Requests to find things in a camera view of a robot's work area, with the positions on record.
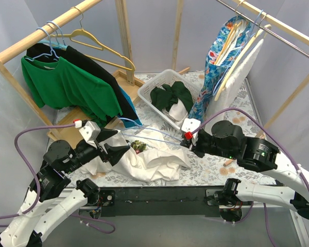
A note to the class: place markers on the white fleece garment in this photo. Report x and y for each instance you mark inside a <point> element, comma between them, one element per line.
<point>235,81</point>

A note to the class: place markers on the black t shirt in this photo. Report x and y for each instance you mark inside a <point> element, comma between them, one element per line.
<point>87,64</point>

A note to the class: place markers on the floral patterned table mat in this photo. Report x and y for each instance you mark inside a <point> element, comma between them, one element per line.
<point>209,170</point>

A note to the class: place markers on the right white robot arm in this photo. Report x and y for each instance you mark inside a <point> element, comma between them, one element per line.
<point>255,154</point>

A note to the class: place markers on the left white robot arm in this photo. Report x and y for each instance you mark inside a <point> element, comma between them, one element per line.
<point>34,220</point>

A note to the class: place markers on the bright green t shirt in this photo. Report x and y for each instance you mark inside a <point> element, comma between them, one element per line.
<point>61,84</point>

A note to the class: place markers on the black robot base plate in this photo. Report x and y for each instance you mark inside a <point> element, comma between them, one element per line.
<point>156,201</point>

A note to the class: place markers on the blue floral garment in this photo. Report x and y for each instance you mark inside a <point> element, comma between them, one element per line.
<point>213,73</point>

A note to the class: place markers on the teal plastic hanger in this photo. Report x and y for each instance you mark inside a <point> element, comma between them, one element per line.
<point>53,44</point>

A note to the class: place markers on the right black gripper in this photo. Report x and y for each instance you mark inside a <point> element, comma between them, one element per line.
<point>193,145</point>

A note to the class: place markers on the wooden clothes rack right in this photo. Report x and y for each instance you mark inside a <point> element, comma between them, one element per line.
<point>276,73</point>

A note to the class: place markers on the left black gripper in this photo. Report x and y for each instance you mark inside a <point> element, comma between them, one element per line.
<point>102,149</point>

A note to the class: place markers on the metal hanging rod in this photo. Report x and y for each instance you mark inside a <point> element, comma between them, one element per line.
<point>274,22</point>

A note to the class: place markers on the light blue wire hanger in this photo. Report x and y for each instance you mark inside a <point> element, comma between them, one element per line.
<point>148,133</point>
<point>51,54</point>
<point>57,29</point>

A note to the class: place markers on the cream wooden hanger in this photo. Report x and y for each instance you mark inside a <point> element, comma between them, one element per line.
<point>235,63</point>

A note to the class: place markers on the teal t shirt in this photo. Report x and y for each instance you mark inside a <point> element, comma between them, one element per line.
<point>129,116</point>

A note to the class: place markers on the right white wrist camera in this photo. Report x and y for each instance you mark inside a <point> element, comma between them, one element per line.
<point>188,126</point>

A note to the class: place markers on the green and white raglan shirt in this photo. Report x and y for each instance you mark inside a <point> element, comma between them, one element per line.
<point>175,99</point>

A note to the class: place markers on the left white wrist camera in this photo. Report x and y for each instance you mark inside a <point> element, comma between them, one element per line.
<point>89,130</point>

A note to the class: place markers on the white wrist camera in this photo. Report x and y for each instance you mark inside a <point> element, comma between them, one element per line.
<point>188,126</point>
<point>89,130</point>

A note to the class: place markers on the wooden clothes rack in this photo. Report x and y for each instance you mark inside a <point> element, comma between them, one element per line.
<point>276,73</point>
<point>125,77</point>

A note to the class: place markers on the wooden clothes rack left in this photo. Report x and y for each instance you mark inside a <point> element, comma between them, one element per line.
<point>125,77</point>

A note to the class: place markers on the white t shirt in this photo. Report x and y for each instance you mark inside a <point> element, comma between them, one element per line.
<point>157,161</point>

